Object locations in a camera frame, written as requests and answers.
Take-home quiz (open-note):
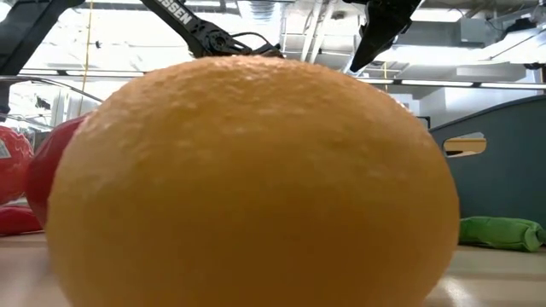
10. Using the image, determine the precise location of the large orange citrus fruit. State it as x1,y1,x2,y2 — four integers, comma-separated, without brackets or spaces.
44,55,462,307

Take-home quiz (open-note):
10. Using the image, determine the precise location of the green pea pod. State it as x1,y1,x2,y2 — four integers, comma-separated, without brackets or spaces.
458,215,546,253

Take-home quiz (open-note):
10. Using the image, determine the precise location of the red tomato with green leaf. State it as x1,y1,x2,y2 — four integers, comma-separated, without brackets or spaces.
25,113,89,229

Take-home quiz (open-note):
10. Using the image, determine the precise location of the long ceiling light strip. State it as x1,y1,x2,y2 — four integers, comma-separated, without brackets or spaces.
19,67,148,78
400,78,546,90

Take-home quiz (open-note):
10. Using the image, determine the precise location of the grey ceiling air unit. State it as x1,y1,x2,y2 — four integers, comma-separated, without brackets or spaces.
458,16,515,48

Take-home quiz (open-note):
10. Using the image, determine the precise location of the blue plastic basket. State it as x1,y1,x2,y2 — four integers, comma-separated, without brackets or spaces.
427,94,546,229

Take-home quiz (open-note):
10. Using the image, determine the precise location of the clear plastic bin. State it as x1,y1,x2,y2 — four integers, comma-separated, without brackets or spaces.
0,74,106,210

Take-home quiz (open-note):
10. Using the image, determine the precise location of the long red chili pepper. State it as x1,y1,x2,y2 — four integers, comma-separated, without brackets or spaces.
0,206,44,237

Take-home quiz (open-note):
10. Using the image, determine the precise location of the ribbed silver ventilation duct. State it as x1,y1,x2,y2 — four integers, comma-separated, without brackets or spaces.
236,0,286,55

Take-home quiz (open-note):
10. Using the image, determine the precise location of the yellow hanging cord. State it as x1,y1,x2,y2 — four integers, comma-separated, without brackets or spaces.
78,0,94,103

